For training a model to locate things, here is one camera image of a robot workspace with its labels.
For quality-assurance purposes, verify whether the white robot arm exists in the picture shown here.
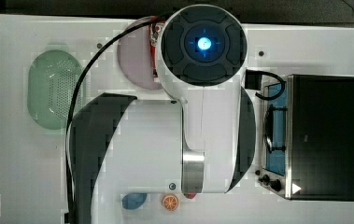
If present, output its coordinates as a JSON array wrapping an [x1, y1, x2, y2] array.
[[68, 5, 255, 224]]

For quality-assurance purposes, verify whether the pink round plate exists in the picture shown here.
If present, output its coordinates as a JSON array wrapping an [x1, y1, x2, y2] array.
[[117, 24, 163, 91]]

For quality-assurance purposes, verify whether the red strawberry toy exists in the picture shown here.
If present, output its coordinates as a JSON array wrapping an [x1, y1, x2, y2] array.
[[184, 193, 196, 200]]

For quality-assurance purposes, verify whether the red ketchup bottle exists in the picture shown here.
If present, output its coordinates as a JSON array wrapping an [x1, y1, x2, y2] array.
[[149, 21, 164, 78]]

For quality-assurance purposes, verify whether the orange slice toy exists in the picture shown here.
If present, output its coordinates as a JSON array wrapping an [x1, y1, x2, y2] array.
[[162, 194, 179, 211]]

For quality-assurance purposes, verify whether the blue toy piece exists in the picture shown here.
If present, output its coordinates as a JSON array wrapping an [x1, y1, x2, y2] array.
[[122, 193, 148, 210]]

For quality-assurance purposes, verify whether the green perforated basket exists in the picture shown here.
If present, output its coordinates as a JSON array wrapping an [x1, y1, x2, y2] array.
[[27, 49, 82, 130]]

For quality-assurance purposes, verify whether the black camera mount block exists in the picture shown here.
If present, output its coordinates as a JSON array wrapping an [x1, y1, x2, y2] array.
[[245, 70, 262, 91]]

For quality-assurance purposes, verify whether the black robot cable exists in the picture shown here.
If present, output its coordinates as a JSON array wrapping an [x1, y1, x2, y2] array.
[[65, 12, 173, 224]]

